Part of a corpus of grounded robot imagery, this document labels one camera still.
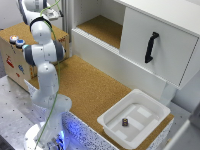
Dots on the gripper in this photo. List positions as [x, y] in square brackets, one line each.
[50, 13]

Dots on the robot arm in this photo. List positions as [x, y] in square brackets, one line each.
[46, 80]

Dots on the wooden drawer box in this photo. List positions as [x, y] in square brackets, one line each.
[11, 71]

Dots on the purple block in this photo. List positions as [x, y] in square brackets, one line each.
[125, 122]

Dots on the blue button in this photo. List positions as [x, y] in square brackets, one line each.
[20, 42]

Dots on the green button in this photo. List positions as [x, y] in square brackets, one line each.
[24, 46]

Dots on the red button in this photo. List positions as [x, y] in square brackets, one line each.
[13, 38]

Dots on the white cabinet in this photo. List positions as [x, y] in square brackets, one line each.
[100, 56]

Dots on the white sliding door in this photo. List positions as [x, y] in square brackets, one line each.
[166, 53]

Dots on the white plastic box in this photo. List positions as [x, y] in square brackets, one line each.
[146, 106]

